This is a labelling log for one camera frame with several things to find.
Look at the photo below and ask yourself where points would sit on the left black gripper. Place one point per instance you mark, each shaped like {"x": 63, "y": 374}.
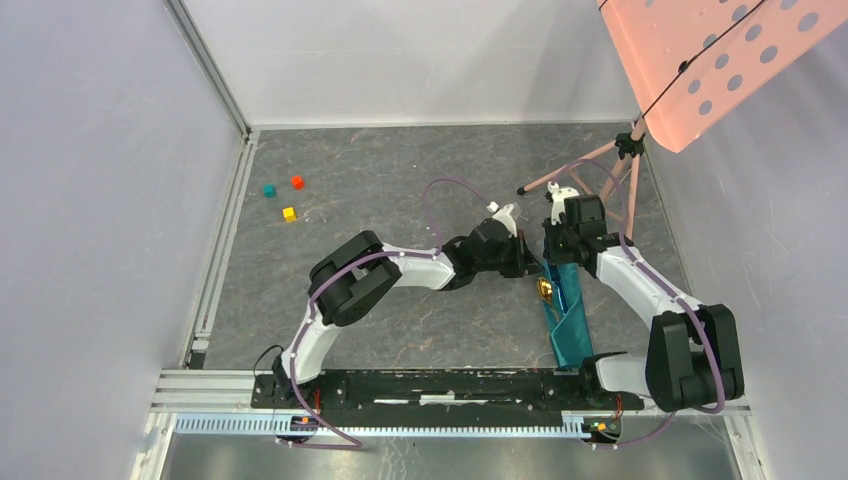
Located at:
{"x": 524, "y": 261}

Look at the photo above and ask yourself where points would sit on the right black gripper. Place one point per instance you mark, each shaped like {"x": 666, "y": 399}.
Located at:
{"x": 551, "y": 253}

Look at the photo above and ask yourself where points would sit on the gold spoon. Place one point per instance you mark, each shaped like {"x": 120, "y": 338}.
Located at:
{"x": 546, "y": 290}

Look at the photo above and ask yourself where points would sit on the teal cloth napkin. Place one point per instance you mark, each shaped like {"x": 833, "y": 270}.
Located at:
{"x": 570, "y": 339}

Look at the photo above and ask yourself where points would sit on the blue knife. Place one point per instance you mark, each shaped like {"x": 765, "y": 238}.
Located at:
{"x": 560, "y": 277}

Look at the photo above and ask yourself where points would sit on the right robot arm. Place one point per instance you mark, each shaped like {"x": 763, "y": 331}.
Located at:
{"x": 693, "y": 358}

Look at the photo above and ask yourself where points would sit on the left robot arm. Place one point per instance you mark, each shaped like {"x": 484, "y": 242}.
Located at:
{"x": 347, "y": 284}

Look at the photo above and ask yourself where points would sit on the pink tripod stand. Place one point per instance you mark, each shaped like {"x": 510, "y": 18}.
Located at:
{"x": 622, "y": 178}

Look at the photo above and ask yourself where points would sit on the orange cube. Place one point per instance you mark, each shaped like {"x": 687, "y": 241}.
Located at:
{"x": 297, "y": 182}

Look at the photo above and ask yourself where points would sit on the yellow cube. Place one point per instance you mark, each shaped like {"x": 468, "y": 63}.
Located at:
{"x": 289, "y": 214}

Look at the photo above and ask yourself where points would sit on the pink perforated panel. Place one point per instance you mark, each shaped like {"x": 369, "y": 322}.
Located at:
{"x": 690, "y": 63}

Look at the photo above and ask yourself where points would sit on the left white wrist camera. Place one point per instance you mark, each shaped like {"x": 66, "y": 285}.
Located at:
{"x": 506, "y": 215}

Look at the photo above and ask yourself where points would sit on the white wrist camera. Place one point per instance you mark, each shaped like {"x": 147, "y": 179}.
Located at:
{"x": 506, "y": 215}
{"x": 557, "y": 196}

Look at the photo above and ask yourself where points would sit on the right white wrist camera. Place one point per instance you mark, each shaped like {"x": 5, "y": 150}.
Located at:
{"x": 557, "y": 196}

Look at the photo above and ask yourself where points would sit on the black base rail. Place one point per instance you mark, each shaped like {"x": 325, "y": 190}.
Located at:
{"x": 521, "y": 397}

